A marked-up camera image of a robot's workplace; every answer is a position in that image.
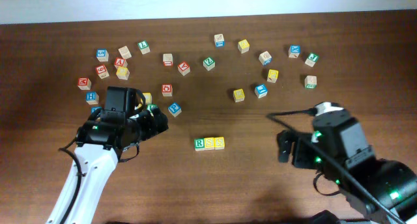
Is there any yellow letter S block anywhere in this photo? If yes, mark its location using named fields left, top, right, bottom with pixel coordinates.
left=214, top=137, right=225, bottom=150
left=204, top=137, right=215, bottom=150

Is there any green letter R block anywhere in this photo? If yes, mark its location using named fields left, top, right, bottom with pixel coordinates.
left=194, top=138, right=205, bottom=151

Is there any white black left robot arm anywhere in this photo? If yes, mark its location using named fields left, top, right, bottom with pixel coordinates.
left=47, top=87, right=168, bottom=223

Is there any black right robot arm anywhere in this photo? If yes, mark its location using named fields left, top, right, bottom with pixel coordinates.
left=277, top=102, right=416, bottom=223

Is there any green letter V block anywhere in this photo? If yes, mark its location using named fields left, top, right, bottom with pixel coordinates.
left=147, top=104, right=158, bottom=111

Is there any yellow block centre left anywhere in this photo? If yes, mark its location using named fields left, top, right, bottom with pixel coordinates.
left=143, top=92, right=152, bottom=104

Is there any blue letter H lower block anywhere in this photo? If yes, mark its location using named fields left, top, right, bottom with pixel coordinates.
left=91, top=107, right=101, bottom=113

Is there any blue letter h block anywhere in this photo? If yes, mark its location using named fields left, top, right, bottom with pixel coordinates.
left=85, top=92, right=99, bottom=105
left=91, top=107, right=101, bottom=113

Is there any blue letter H upper block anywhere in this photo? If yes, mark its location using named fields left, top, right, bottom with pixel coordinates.
left=85, top=92, right=99, bottom=105

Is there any yellow block near 9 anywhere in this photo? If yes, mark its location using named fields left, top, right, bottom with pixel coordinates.
left=116, top=67, right=130, bottom=80

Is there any red number 9 block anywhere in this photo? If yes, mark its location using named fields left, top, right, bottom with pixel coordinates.
left=95, top=64, right=109, bottom=79

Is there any red letter O block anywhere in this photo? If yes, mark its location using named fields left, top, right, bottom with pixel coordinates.
left=162, top=84, right=173, bottom=97

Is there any red letter V block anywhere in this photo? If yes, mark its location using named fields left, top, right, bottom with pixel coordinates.
left=114, top=57, right=128, bottom=69

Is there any red letter M block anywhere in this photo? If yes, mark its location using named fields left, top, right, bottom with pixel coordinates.
left=78, top=77, right=91, bottom=91

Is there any blue letter P block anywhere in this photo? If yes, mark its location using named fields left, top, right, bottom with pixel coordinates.
left=168, top=102, right=182, bottom=117

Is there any blue letter I block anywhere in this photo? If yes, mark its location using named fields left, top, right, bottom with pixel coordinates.
left=254, top=84, right=268, bottom=98

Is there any plain wooden block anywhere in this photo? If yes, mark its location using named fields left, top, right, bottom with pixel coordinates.
left=119, top=46, right=132, bottom=59

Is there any blue number 5 block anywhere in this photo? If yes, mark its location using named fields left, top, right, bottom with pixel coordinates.
left=96, top=49, right=109, bottom=62

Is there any wooden block green R side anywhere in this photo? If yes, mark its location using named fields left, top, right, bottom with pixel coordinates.
left=304, top=76, right=317, bottom=89

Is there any yellow umbrella block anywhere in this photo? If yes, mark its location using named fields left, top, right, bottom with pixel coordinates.
left=233, top=89, right=245, bottom=103

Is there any yellow block right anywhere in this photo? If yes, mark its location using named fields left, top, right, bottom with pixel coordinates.
left=266, top=69, right=279, bottom=83

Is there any green letter T block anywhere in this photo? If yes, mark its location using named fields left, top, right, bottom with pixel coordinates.
left=137, top=40, right=151, bottom=55

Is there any wooden block red side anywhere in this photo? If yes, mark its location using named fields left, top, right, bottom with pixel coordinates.
left=163, top=53, right=173, bottom=66

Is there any red letter A block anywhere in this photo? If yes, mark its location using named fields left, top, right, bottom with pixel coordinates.
left=178, top=62, right=191, bottom=76

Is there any wooden block blue D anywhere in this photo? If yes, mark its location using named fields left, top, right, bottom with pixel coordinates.
left=259, top=51, right=272, bottom=66

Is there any green letter J block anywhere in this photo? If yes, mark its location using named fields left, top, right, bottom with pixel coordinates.
left=305, top=53, right=319, bottom=67

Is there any blue letter K block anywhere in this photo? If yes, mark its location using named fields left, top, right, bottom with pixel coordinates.
left=288, top=45, right=300, bottom=58

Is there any green letter Z block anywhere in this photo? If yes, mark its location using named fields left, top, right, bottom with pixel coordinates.
left=203, top=57, right=216, bottom=71

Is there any yellow block top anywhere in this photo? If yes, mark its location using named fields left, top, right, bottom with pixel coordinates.
left=237, top=39, right=250, bottom=53

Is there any wooden block blue side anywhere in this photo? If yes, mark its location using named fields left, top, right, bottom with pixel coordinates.
left=214, top=34, right=225, bottom=48

